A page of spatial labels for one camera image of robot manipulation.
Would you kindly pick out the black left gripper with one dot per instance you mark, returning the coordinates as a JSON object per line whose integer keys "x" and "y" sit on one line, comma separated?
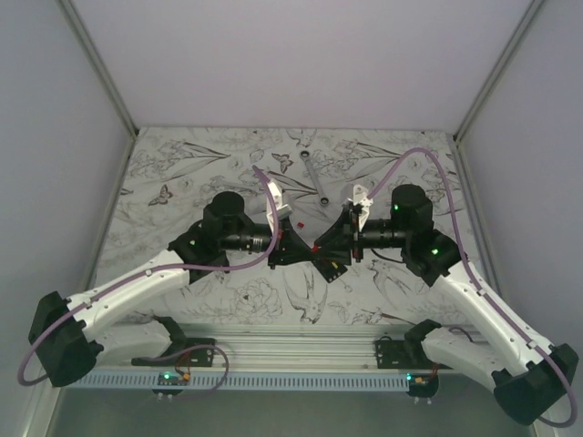
{"x": 291, "y": 248}

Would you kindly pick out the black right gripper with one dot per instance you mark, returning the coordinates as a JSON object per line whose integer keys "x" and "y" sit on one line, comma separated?
{"x": 343, "y": 235}

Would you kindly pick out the black fuse box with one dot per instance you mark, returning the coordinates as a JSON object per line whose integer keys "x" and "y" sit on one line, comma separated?
{"x": 328, "y": 271}

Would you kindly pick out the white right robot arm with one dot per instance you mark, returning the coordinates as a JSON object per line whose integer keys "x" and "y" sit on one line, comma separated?
{"x": 524, "y": 370}

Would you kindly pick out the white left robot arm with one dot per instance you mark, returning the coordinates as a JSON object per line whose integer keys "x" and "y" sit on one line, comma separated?
{"x": 68, "y": 334}

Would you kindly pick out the silver ratchet wrench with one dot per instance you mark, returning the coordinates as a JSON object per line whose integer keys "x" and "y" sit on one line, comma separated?
{"x": 306, "y": 158}

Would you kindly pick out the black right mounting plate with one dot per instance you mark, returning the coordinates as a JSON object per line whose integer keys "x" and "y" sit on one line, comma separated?
{"x": 401, "y": 355}

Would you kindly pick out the black mounting plate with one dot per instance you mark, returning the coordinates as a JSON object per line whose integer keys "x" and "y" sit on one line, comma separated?
{"x": 401, "y": 355}
{"x": 193, "y": 352}

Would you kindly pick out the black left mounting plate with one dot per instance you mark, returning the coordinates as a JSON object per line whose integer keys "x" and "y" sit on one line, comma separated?
{"x": 193, "y": 352}

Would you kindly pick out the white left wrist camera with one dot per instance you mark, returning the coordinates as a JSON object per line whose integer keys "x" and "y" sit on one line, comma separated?
{"x": 277, "y": 205}

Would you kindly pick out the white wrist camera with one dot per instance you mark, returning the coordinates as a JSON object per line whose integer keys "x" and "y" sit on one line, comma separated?
{"x": 277, "y": 205}
{"x": 361, "y": 204}

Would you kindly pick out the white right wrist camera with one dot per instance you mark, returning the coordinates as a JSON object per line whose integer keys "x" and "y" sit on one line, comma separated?
{"x": 361, "y": 204}

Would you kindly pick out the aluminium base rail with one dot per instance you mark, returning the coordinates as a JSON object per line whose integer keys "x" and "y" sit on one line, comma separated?
{"x": 298, "y": 347}

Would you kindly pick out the white slotted cable duct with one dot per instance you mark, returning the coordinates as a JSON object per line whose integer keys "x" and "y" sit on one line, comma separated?
{"x": 246, "y": 380}

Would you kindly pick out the aluminium frame post left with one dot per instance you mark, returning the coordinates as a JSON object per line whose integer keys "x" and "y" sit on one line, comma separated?
{"x": 89, "y": 47}

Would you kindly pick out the aluminium frame post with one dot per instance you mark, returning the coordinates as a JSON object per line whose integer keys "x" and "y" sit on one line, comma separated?
{"x": 500, "y": 67}
{"x": 89, "y": 47}

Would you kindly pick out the aluminium frame post right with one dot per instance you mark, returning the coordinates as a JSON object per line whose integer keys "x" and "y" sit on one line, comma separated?
{"x": 500, "y": 67}

